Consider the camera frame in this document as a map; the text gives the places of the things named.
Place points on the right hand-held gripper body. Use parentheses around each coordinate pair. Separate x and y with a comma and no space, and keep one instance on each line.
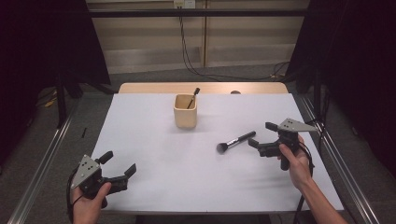
(292,126)

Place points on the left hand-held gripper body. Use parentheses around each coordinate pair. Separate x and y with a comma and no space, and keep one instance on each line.
(87,171)

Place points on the black fluffy makeup brush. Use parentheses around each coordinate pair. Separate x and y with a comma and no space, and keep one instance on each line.
(238,140)

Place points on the beige square cup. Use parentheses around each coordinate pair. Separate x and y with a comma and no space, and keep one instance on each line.
(185,119)

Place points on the thin black applicator brush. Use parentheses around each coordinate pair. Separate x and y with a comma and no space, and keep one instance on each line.
(193,97)

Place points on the person's left hand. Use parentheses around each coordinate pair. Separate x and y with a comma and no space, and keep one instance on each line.
(87,210)

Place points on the person's right hand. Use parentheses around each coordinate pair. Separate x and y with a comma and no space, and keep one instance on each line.
(300,166)

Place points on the dark round table grommet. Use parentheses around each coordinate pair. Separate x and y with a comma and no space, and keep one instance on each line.
(235,92)

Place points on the white table mat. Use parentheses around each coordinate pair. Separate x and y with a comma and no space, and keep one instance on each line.
(186,174)

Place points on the wooden table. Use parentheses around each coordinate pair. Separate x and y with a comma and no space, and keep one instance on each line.
(155,87)

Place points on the dark curtain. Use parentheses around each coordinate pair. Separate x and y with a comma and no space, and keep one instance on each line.
(46,40)
(358,62)

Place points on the metal floor rail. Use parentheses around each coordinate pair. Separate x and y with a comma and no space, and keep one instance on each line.
(40,174)
(351,186)

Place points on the black stand post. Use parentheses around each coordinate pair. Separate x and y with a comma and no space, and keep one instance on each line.
(61,102)

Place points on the black horizontal frame bar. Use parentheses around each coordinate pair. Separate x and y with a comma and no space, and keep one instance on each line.
(199,12)

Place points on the white wall socket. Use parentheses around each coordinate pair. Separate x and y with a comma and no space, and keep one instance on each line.
(184,3)

